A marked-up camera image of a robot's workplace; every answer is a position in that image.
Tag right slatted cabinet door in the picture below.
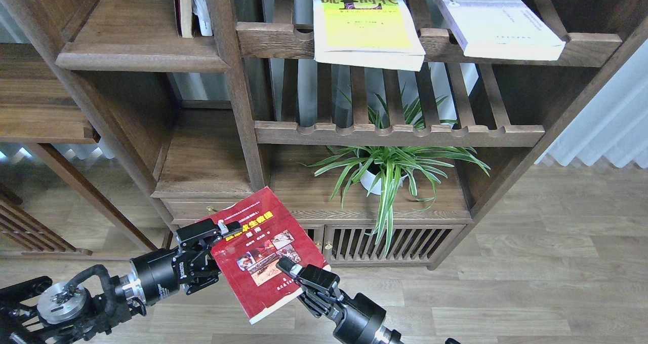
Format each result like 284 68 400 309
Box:
322 224 465 269

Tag white purple book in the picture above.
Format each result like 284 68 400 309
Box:
434 0 565 61

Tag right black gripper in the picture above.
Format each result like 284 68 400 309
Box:
277 256 387 343

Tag red cover book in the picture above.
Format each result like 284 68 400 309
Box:
209 187 331 324

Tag slatted cabinet door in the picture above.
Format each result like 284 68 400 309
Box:
303 224 326 253
322 224 465 269

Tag yellow cover book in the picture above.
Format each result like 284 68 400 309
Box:
313 0 425 71

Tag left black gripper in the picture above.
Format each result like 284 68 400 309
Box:
129 219 241 305

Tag white plant pot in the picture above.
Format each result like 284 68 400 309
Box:
359 162 408 196

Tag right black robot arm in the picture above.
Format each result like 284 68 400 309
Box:
277 256 402 343

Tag white curtain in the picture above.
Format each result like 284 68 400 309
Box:
535 42 647 169

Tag left slatted cabinet door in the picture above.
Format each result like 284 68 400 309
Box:
303 224 326 253

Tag brown upright book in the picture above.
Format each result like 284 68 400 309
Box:
174 0 194 39

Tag spider plant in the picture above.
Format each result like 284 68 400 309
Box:
303 86 492 257

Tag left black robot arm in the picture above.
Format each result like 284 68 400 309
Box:
2 218 241 343

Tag white upright book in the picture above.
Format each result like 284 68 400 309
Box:
192 0 213 36

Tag dark wooden bookshelf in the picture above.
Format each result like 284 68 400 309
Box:
2 0 646 259

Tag small wooden drawer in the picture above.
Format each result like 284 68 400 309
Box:
161 198 240 221

